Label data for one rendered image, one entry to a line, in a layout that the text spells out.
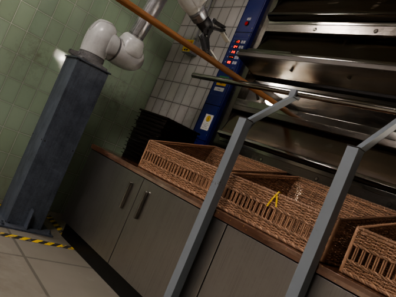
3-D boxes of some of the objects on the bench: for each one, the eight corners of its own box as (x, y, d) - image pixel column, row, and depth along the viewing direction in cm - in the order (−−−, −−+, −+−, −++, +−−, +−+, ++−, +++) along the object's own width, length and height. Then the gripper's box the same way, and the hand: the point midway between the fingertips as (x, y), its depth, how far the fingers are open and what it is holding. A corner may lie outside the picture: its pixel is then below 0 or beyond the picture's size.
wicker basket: (276, 227, 206) (298, 175, 207) (385, 281, 163) (411, 215, 164) (210, 204, 175) (236, 143, 175) (323, 264, 132) (356, 182, 133)
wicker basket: (197, 188, 251) (215, 145, 252) (269, 223, 210) (290, 172, 210) (135, 165, 218) (156, 116, 219) (205, 202, 176) (231, 142, 177)
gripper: (208, 3, 219) (228, 35, 232) (183, 36, 211) (205, 67, 223) (218, 2, 214) (238, 34, 227) (193, 35, 205) (214, 67, 218)
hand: (220, 49), depth 224 cm, fingers open, 13 cm apart
